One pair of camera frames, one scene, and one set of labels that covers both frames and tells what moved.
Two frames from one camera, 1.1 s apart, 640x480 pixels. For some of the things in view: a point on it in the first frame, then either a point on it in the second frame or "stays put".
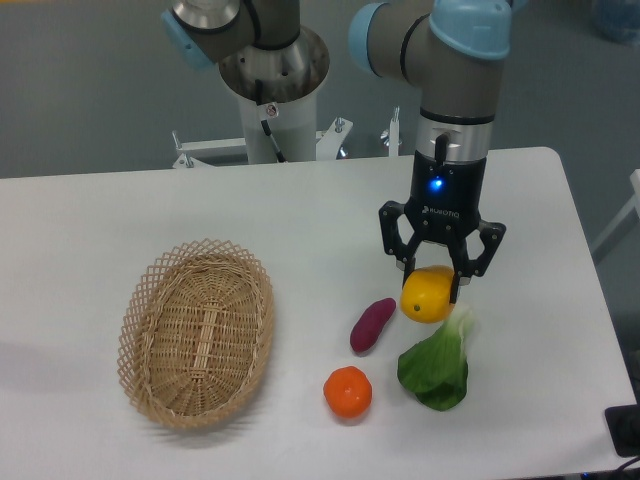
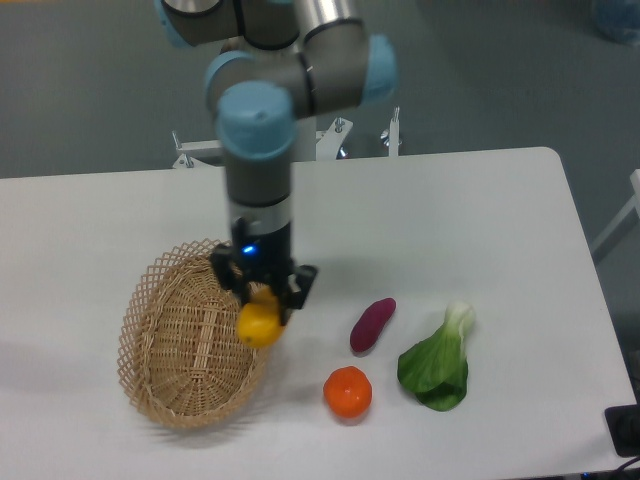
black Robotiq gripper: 444,205 -> 263,254
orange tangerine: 348,391 stays put
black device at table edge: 623,423 stays put
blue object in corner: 619,20 stays put
